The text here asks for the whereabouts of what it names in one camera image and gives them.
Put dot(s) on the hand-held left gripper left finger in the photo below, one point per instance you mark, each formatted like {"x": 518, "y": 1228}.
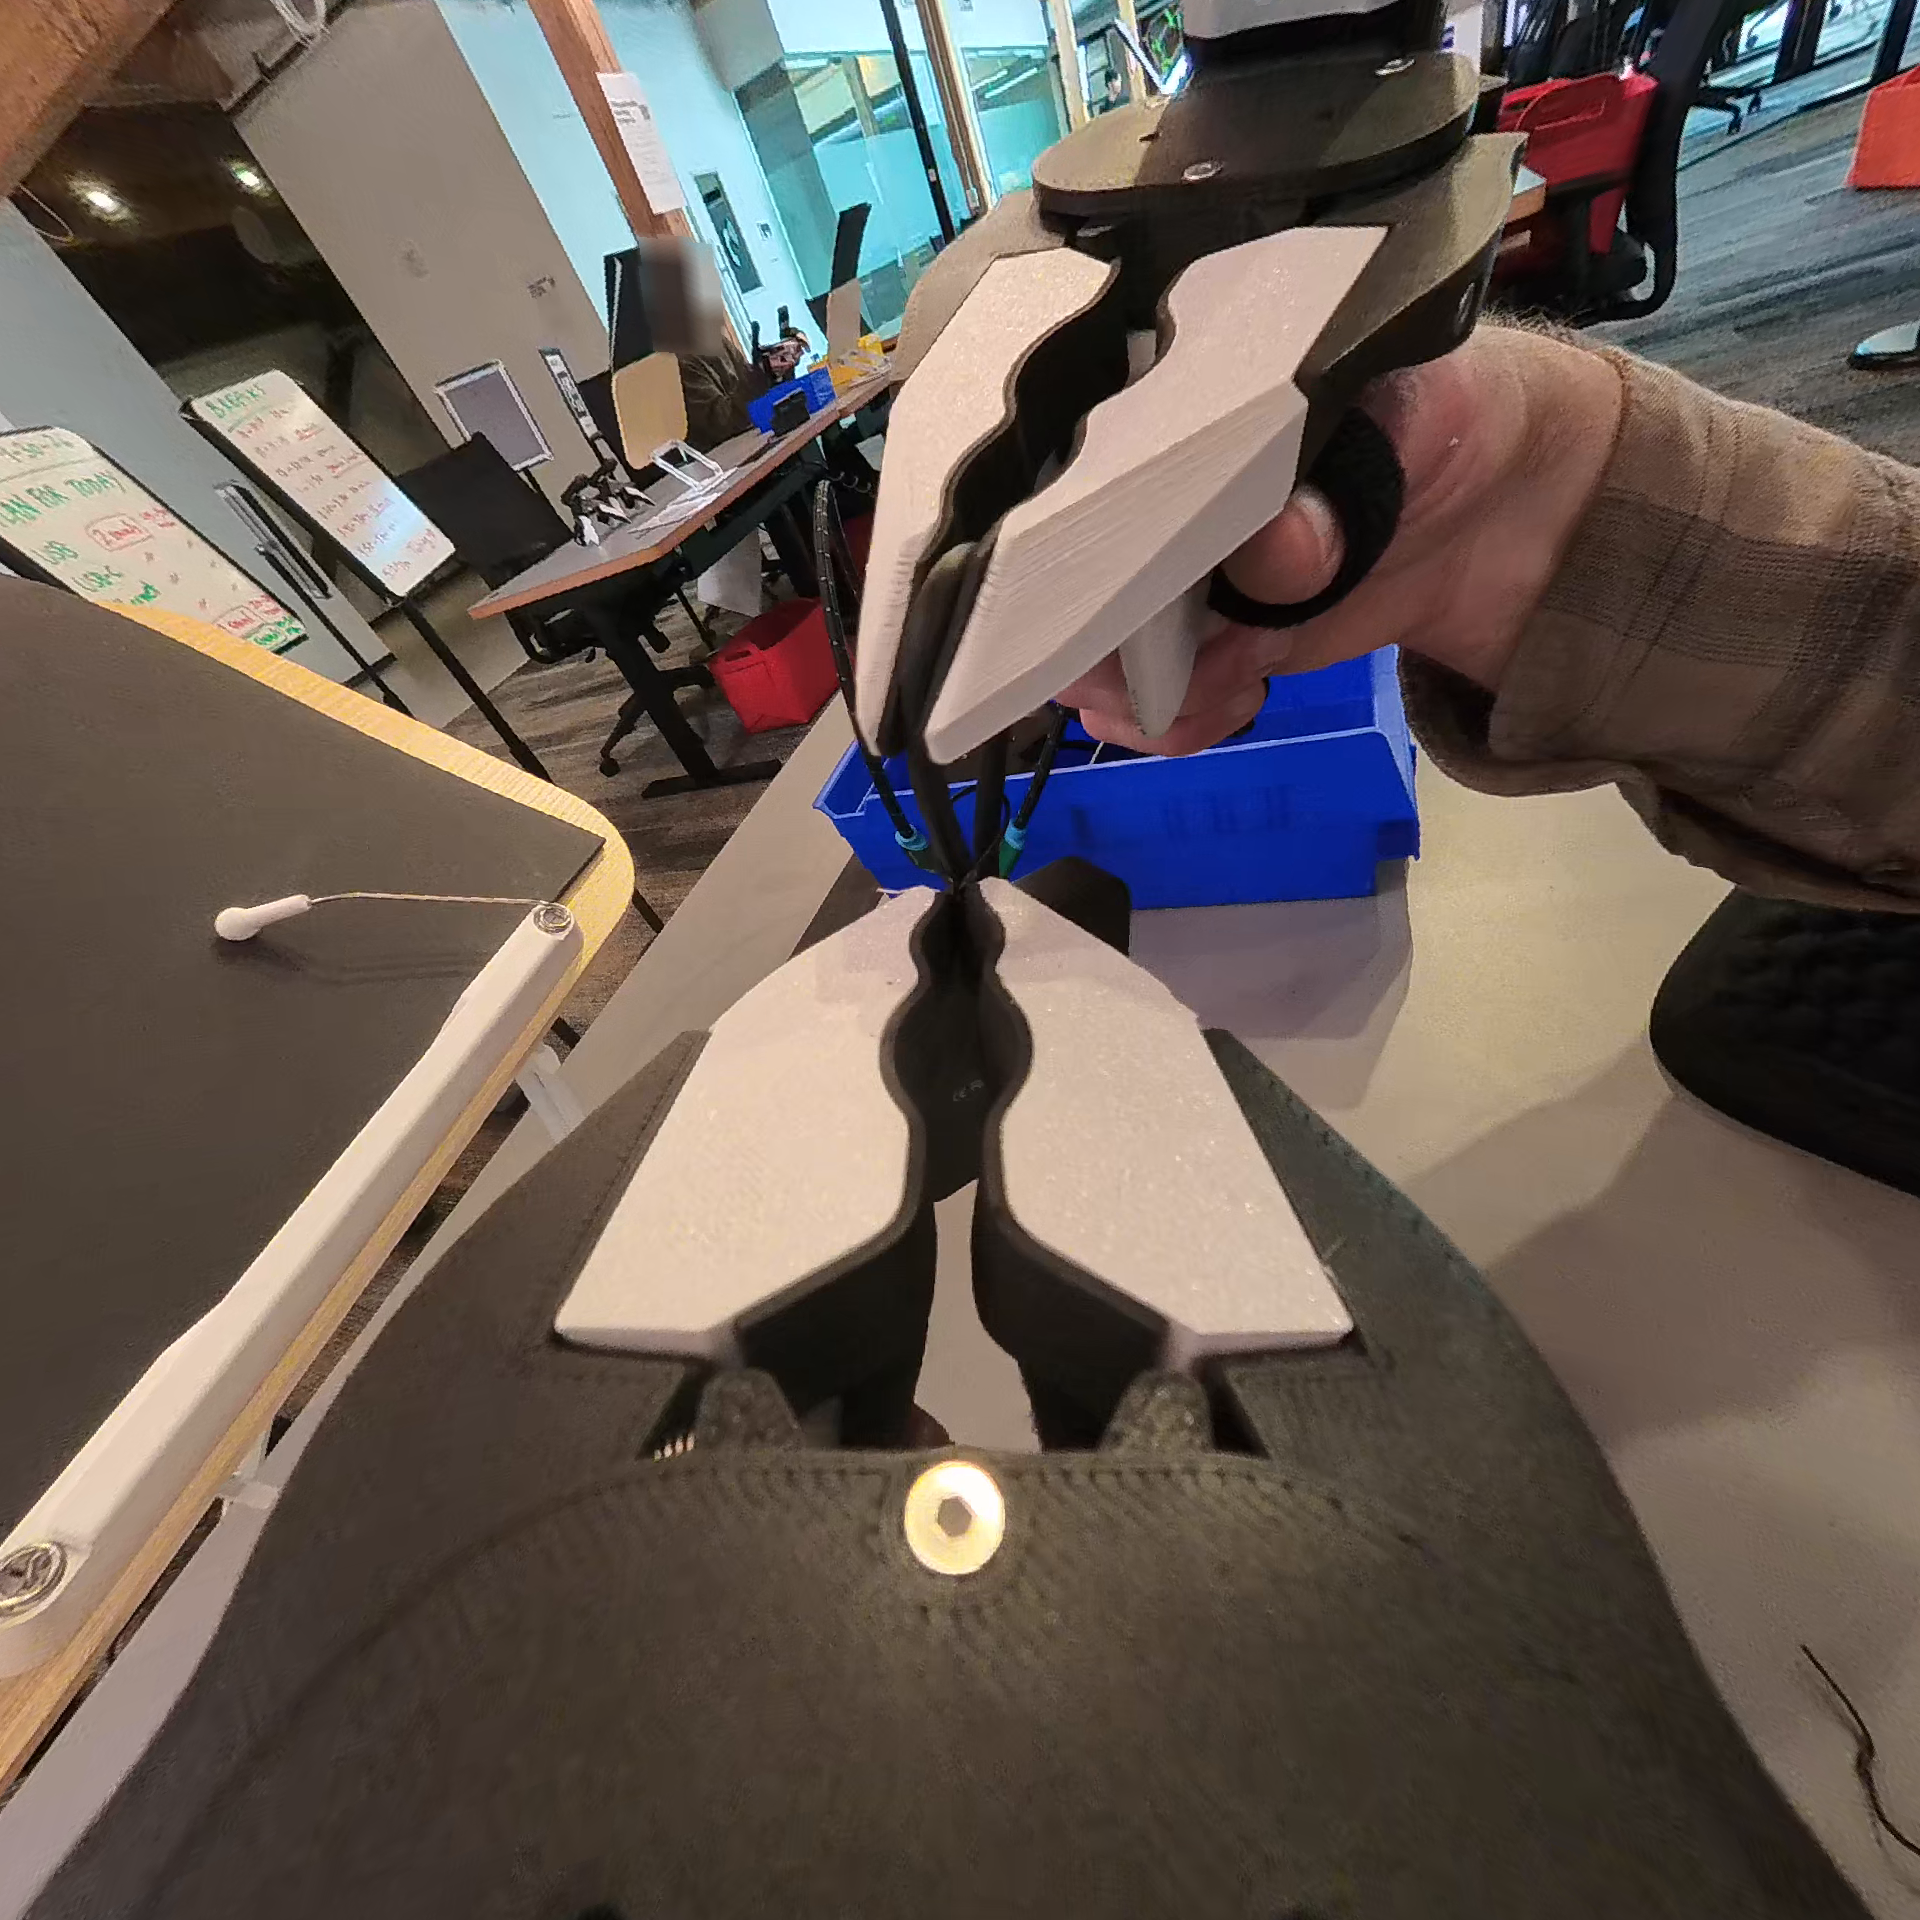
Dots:
{"x": 751, "y": 1188}

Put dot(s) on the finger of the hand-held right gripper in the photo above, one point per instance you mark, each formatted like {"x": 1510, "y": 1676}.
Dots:
{"x": 1201, "y": 422}
{"x": 978, "y": 391}

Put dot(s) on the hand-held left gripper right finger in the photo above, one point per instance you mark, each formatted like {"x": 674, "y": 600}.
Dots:
{"x": 1172, "y": 1170}

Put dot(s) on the person's right forearm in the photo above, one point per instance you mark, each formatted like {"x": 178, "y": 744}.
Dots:
{"x": 1740, "y": 631}

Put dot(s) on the person's right hand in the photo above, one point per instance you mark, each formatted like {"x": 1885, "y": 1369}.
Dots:
{"x": 1486, "y": 497}

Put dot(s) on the small blue bin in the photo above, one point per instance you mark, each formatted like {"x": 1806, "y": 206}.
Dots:
{"x": 795, "y": 396}

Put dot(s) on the long office desk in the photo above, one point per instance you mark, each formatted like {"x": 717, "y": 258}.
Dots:
{"x": 662, "y": 511}

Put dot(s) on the red plastic bin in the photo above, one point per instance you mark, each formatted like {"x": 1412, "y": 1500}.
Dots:
{"x": 777, "y": 669}

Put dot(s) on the blue divided plastic bin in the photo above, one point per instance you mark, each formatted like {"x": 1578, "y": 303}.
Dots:
{"x": 1260, "y": 812}

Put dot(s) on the black board with wooden edge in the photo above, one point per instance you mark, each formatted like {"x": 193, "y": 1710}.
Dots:
{"x": 211, "y": 1053}

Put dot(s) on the orange plastic bin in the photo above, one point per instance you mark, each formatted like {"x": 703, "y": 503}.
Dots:
{"x": 1891, "y": 126}

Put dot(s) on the black textured pad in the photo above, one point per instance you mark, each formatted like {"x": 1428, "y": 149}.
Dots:
{"x": 1802, "y": 1037}

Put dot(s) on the whiteboard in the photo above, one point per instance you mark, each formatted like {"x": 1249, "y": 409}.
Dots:
{"x": 123, "y": 540}
{"x": 317, "y": 480}

